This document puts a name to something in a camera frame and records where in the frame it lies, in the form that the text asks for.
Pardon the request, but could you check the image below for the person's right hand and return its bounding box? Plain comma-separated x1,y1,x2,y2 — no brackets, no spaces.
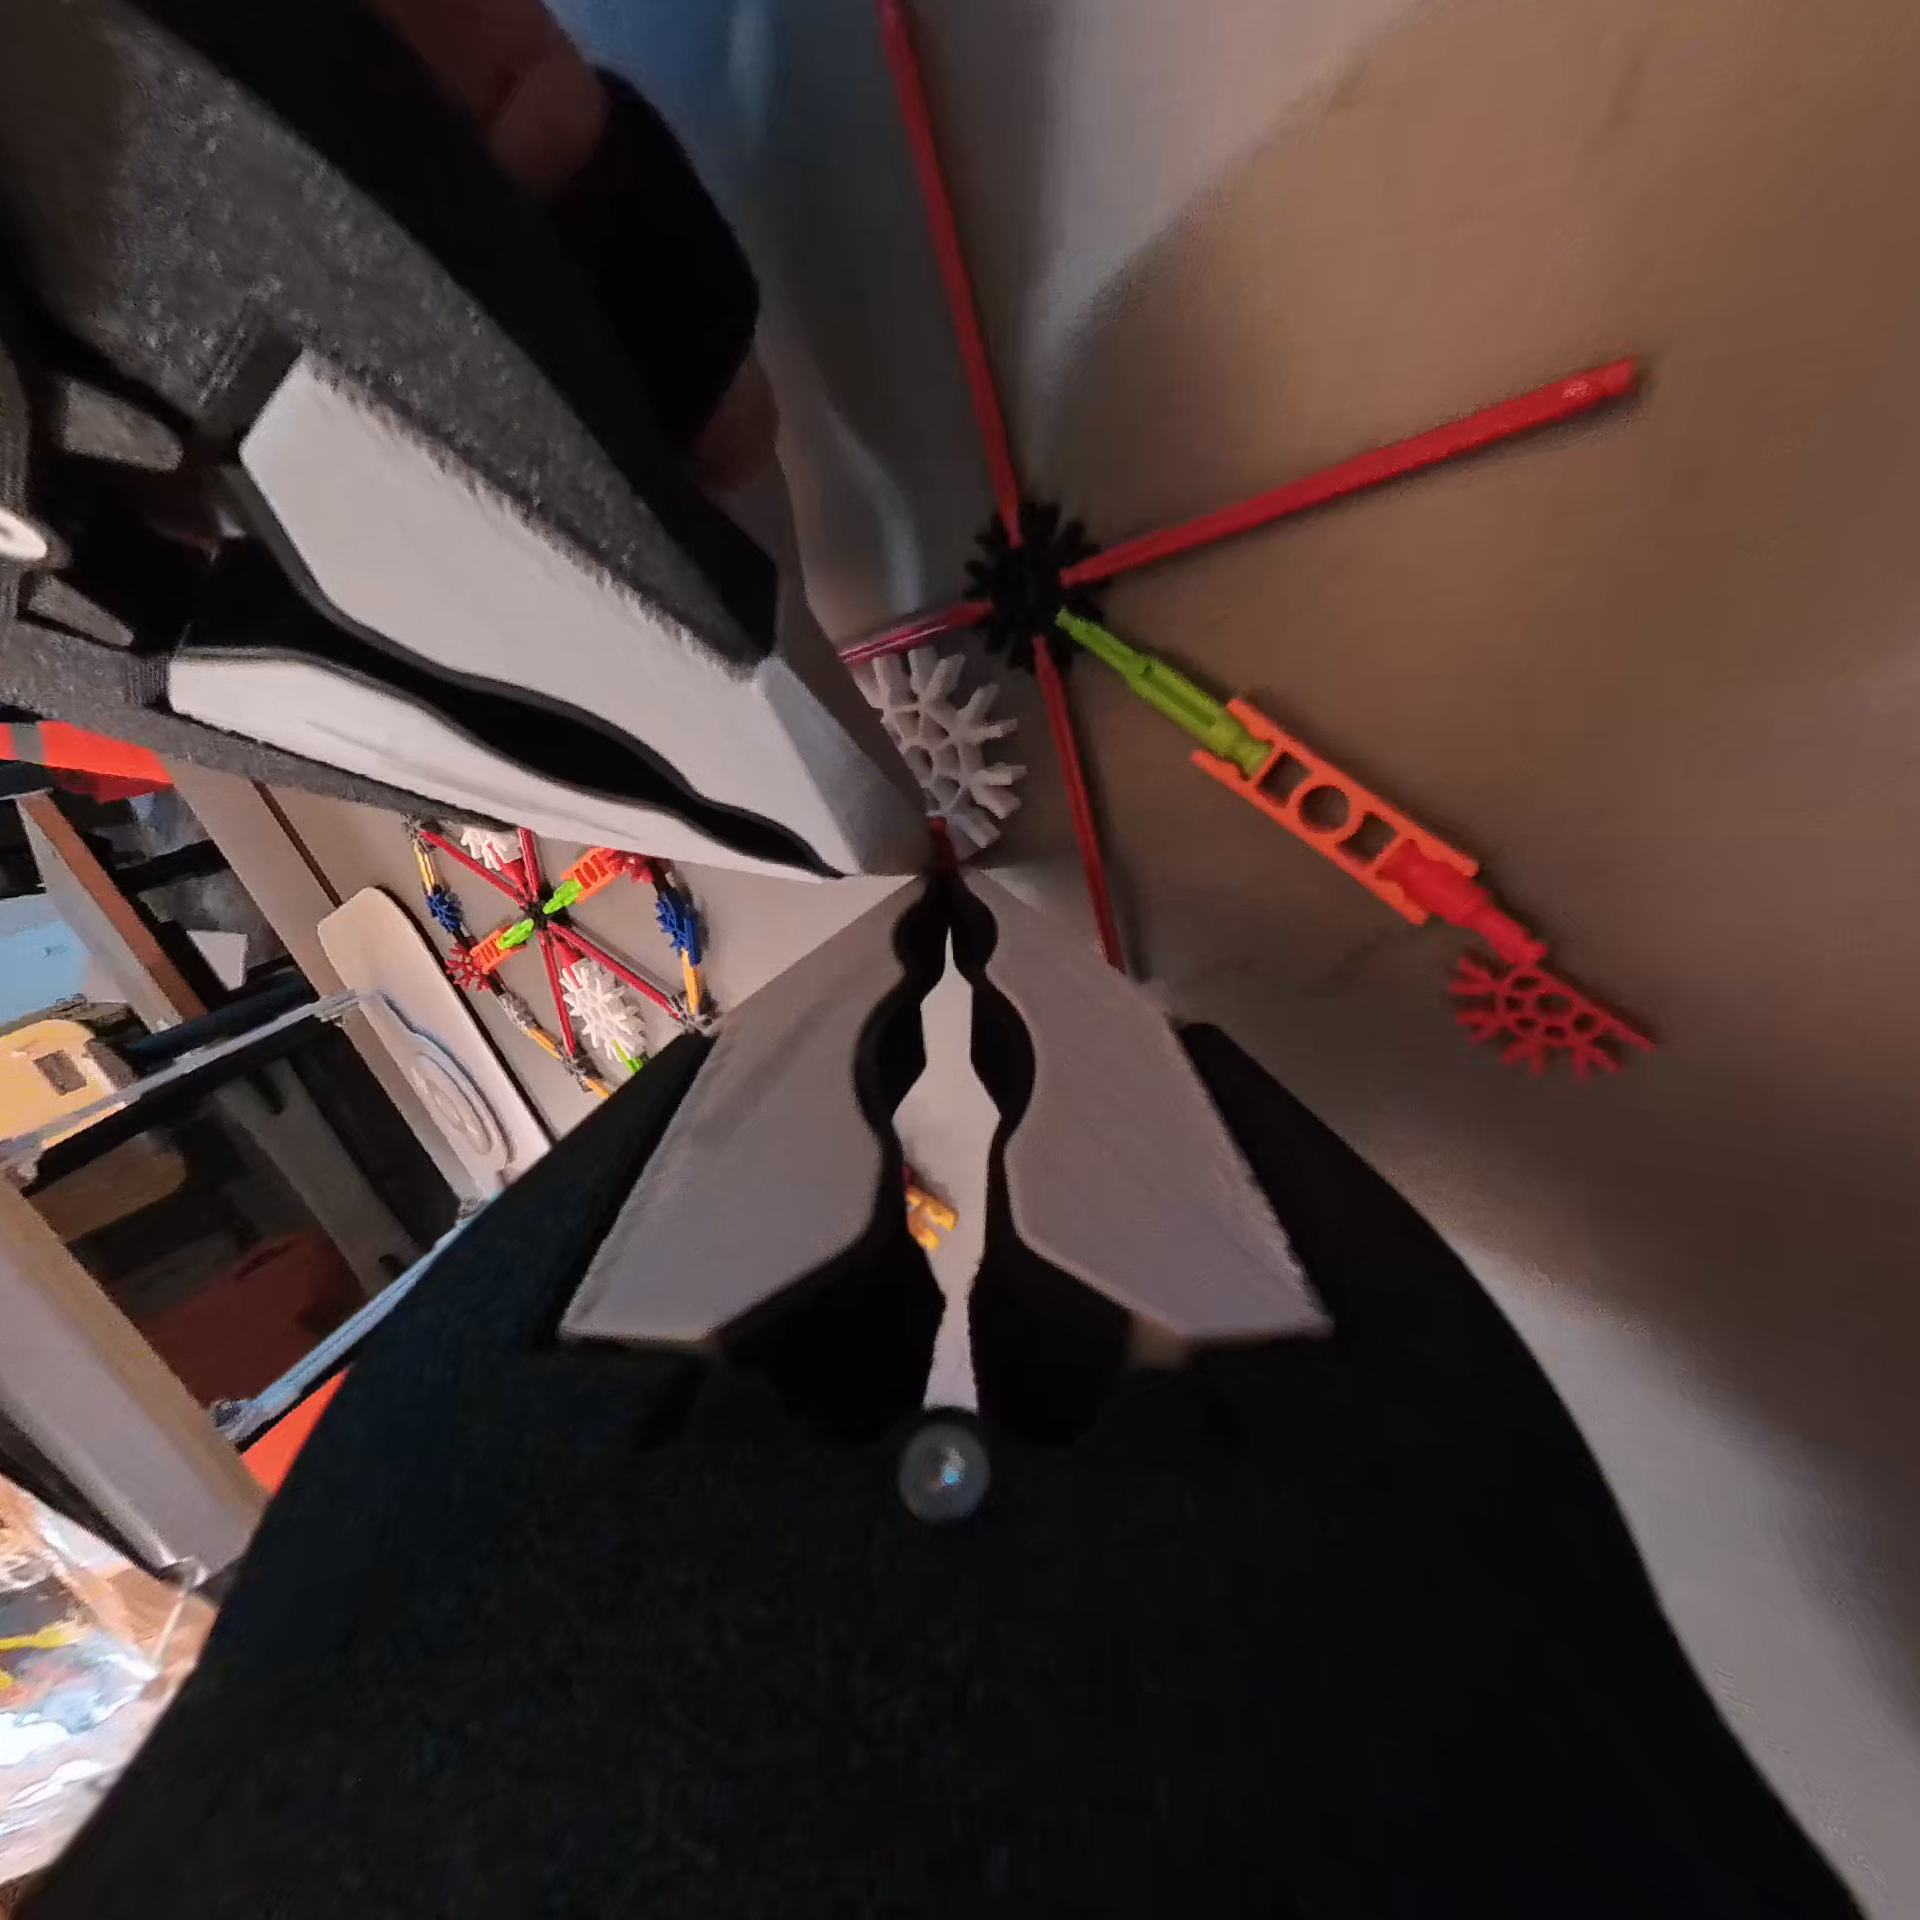
359,0,618,189

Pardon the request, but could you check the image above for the green rod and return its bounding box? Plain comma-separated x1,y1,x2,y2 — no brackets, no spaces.
1055,608,1277,764

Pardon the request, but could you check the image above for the colourful toy wheel model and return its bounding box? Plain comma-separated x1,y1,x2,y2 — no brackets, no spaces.
403,816,723,1105

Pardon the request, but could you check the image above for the black hub connector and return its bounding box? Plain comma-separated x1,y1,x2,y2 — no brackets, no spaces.
961,504,1104,670

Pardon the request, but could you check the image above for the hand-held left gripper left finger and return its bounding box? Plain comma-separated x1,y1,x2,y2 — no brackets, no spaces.
557,877,951,1426

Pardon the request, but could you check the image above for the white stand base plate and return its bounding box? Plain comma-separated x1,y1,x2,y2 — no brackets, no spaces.
316,884,554,1203

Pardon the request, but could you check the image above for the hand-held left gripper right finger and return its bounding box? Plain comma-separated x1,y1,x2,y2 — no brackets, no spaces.
951,873,1338,1440

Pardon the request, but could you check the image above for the clear plastic bag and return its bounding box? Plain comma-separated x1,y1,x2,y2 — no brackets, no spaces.
0,1477,212,1870

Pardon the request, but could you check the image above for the white snowflake connector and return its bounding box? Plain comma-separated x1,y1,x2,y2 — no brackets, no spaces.
853,646,1028,857

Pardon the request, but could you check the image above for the orange bar connector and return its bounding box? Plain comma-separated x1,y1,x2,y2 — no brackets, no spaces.
1191,696,1481,928

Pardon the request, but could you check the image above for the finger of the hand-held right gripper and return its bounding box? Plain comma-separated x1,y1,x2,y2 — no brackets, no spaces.
239,353,932,881
162,618,853,886

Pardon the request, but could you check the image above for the long red rod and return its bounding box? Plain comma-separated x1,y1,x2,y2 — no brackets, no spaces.
837,600,994,665
1032,657,1130,976
873,0,1026,549
1064,354,1642,590

